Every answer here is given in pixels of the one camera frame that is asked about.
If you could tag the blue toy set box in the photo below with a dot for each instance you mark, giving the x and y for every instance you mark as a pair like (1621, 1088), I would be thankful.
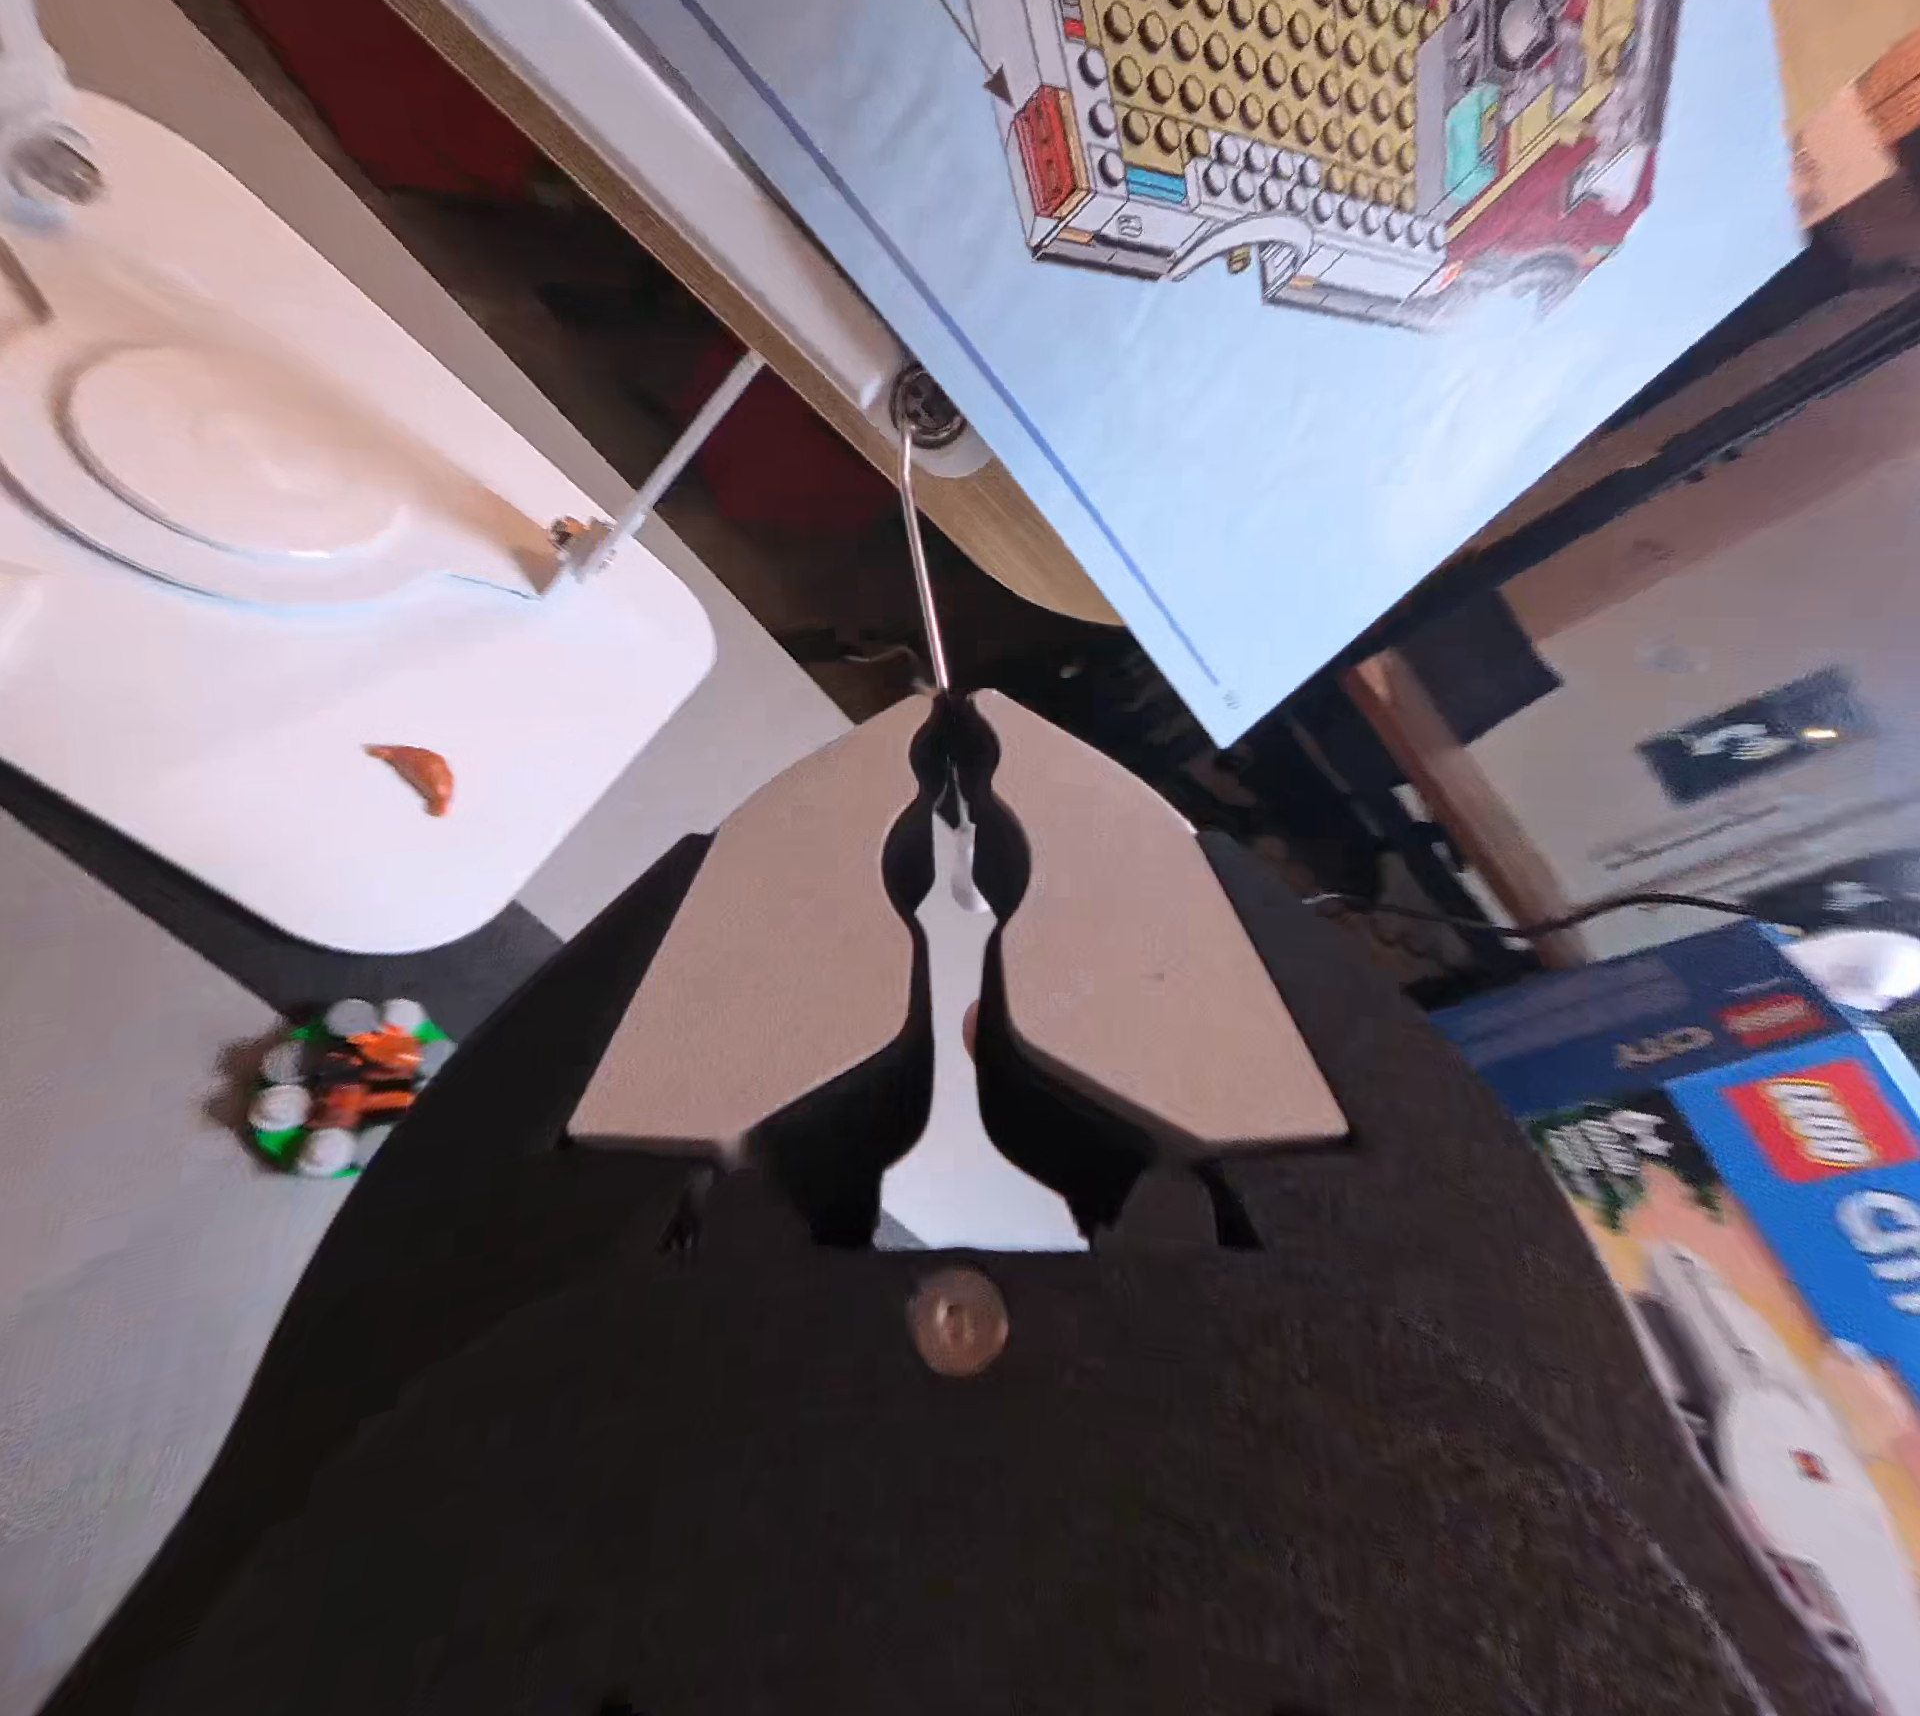
(1590, 1010)

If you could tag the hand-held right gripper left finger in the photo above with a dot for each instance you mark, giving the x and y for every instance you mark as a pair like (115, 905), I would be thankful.
(750, 967)

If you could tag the brown brick piece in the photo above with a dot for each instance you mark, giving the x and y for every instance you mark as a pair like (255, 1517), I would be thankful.
(421, 774)

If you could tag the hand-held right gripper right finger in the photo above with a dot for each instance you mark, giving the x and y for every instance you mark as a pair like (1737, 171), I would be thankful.
(1170, 980)

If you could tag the dark wall sign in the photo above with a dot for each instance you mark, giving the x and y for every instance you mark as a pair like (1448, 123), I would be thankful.
(1695, 756)

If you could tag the white metal rack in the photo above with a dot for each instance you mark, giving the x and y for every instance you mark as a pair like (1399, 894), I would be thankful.
(631, 81)

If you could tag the building instruction booklet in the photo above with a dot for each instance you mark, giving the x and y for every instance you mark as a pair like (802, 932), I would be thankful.
(1275, 470)

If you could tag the grey desk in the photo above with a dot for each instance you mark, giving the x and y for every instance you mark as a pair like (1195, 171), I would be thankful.
(91, 1297)

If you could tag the small white object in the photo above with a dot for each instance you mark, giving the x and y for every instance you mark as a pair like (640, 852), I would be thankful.
(1861, 967)

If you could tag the brick campfire on green base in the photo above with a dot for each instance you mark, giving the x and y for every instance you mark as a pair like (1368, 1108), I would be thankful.
(338, 1094)

